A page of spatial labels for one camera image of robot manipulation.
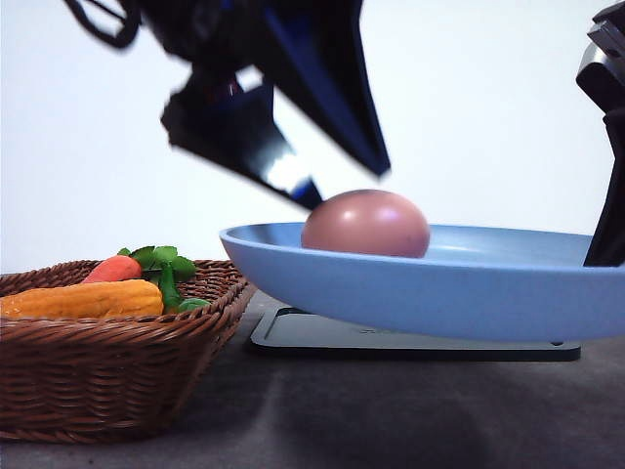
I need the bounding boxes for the green plastic leaves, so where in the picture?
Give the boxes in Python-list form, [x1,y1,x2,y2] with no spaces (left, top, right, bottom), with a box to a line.
[118,246,212,314]

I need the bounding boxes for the light blue plate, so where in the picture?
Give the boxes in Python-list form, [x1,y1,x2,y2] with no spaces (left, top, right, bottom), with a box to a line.
[219,223,625,342]

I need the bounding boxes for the dark green rectangular tray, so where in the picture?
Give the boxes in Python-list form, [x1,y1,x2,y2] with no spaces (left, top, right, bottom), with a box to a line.
[250,307,582,362]

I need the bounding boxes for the brown egg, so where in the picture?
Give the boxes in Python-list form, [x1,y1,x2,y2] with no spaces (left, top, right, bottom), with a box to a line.
[302,190,430,258]

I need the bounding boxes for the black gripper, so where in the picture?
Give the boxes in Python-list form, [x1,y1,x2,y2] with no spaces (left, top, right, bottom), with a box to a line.
[139,0,392,212]
[576,0,625,267]

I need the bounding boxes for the yellow toy corn cob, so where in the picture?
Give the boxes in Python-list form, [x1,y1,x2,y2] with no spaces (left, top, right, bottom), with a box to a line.
[0,279,164,318]

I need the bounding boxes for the orange toy carrot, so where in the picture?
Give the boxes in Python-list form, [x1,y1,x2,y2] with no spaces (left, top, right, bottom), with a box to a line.
[81,255,143,283]

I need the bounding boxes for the brown wicker basket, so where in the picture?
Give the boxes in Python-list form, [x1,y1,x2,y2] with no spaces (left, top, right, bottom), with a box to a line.
[0,261,256,444]

